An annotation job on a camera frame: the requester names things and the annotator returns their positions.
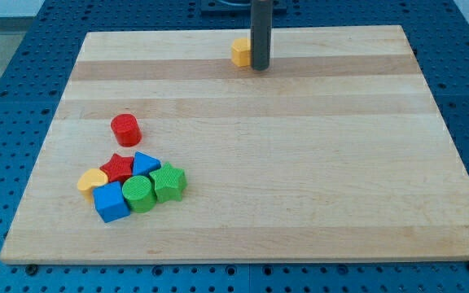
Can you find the yellow hexagon block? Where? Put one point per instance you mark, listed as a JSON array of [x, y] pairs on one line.
[[241, 52]]

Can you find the light wooden board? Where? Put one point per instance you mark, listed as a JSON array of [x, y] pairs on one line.
[[336, 153]]

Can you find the green star block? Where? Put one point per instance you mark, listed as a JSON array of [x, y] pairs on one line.
[[169, 183]]

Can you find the blue triangle block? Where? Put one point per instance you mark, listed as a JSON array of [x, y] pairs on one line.
[[144, 164]]

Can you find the green cylinder block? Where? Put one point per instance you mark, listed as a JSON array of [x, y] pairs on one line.
[[139, 194]]

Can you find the red cylinder block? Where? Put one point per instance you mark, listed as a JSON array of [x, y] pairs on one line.
[[126, 130]]

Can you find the red star block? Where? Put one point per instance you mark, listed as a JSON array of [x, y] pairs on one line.
[[118, 168]]

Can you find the blue cube block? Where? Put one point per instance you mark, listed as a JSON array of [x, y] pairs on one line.
[[109, 202]]

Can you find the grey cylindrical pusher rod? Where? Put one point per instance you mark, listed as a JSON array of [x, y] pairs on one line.
[[261, 25]]

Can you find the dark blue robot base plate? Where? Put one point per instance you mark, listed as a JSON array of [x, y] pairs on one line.
[[221, 7]]

